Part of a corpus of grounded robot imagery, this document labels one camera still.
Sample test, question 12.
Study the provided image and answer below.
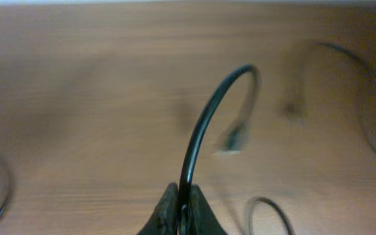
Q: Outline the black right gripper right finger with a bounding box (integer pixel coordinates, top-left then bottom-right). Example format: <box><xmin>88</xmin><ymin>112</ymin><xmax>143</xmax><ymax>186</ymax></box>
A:
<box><xmin>188</xmin><ymin>185</ymin><xmax>227</xmax><ymax>235</ymax></box>

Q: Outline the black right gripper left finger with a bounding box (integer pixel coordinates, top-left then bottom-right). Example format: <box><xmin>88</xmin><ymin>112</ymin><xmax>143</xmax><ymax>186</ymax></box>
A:
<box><xmin>137</xmin><ymin>183</ymin><xmax>178</xmax><ymax>235</ymax></box>

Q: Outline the black cable long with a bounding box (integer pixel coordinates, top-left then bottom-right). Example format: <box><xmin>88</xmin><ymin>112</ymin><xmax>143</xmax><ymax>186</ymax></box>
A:
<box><xmin>176</xmin><ymin>63</ymin><xmax>295</xmax><ymax>235</ymax></box>

